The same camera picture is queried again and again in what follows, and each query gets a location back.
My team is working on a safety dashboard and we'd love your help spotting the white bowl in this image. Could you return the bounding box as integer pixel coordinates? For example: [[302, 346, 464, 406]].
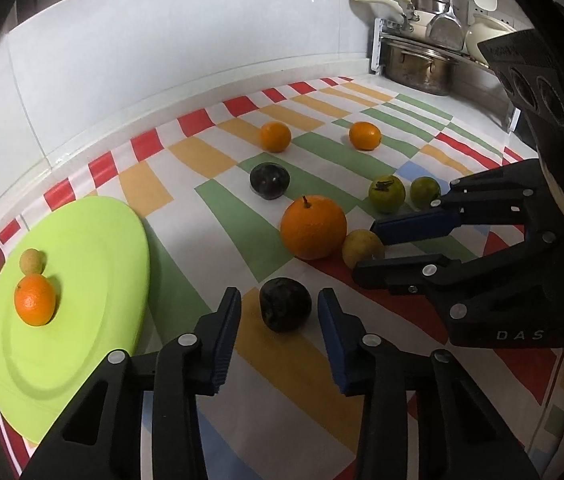
[[464, 14, 515, 63]]

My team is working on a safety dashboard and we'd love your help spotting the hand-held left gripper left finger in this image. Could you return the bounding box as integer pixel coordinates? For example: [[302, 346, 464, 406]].
[[21, 287, 243, 480]]

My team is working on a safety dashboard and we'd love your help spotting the dark plum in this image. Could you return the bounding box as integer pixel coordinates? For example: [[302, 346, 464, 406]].
[[249, 162, 291, 202], [259, 277, 313, 333]]

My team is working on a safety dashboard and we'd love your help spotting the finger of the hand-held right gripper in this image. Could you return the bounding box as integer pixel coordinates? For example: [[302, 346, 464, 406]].
[[371, 159, 542, 247], [353, 232, 557, 319]]

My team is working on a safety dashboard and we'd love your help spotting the small orange with stem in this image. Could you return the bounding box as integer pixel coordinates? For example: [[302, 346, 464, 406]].
[[14, 274, 57, 327]]

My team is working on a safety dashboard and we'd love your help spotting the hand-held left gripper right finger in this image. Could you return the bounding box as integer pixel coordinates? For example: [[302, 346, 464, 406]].
[[317, 287, 542, 480]]

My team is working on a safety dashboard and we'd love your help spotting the green tangerine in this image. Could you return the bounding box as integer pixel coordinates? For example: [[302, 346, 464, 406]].
[[410, 177, 443, 210]]

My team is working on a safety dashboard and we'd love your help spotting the green plate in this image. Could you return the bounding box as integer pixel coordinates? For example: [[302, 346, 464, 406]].
[[0, 196, 151, 445]]

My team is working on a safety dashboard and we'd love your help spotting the steel slotted spatula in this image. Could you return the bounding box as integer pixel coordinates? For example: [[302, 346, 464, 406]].
[[426, 0, 465, 52]]

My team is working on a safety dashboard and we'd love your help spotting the steel pot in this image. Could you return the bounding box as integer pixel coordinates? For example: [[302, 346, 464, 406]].
[[381, 35, 457, 97]]

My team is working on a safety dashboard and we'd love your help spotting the metal corner rack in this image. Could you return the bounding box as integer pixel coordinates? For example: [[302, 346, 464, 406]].
[[369, 16, 492, 76]]

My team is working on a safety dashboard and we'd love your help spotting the large orange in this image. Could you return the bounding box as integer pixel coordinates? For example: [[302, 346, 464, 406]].
[[280, 196, 347, 261]]

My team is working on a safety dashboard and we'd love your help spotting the checkered tablecloth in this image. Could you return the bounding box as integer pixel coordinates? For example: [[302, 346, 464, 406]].
[[0, 76, 564, 480]]

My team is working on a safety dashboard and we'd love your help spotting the yellow round fruit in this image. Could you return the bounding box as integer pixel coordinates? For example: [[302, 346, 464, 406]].
[[342, 229, 385, 270]]

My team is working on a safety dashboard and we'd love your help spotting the green persimmon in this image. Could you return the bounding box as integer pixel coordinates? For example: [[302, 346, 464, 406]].
[[368, 176, 406, 213]]

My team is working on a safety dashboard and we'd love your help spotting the small longan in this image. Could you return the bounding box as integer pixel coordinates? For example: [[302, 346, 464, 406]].
[[19, 248, 48, 277]]

